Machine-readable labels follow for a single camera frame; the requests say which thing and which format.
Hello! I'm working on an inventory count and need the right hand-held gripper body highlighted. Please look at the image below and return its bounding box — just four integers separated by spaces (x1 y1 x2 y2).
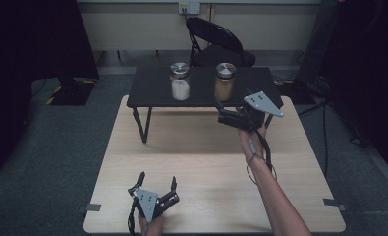
217 90 285 134

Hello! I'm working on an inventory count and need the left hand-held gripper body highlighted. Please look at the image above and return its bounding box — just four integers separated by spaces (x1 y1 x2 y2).
127 186 181 223

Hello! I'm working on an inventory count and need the glass jar of brown powder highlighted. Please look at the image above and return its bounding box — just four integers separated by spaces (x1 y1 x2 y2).
213 62 238 103

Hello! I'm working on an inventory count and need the glass jar of white powder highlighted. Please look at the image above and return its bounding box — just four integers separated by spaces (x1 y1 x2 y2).
169 61 192 102

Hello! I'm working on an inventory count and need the black raised shelf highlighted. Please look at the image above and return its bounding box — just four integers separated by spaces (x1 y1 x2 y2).
126 66 285 145

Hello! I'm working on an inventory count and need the person's left hand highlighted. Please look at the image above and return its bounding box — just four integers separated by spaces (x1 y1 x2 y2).
137 211 166 236

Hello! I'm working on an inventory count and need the person's right hand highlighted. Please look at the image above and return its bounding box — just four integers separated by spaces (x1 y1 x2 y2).
237 123 269 165

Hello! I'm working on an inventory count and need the grey tape strip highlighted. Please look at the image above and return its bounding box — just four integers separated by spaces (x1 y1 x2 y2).
322 198 348 212
77 203 102 213

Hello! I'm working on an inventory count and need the black folding chair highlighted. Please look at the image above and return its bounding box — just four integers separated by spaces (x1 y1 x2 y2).
185 16 257 69

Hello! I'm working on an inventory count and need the grey upright panel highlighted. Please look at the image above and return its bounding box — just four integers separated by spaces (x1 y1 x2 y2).
295 0 343 84

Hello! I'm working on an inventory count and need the black yellow-striped stand base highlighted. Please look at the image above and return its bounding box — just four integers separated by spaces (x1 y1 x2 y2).
45 76 97 107

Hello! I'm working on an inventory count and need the dark curtain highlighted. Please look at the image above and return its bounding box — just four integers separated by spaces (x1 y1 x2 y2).
318 0 388 183
0 0 100 180

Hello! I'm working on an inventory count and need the left hand-held gripper cable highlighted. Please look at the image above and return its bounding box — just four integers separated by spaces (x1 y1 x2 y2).
127 199 139 236

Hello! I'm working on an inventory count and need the hand-held gripper cable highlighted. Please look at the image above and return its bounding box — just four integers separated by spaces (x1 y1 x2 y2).
246 129 278 187
127 199 139 236

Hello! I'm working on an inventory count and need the right hand-held gripper cable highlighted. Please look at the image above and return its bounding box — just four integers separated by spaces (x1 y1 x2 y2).
246 129 278 187

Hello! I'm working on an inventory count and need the black floor cable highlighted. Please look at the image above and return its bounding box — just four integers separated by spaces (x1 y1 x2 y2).
297 99 332 178

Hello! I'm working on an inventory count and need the white wall socket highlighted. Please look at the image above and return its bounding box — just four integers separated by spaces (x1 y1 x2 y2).
178 1 201 16

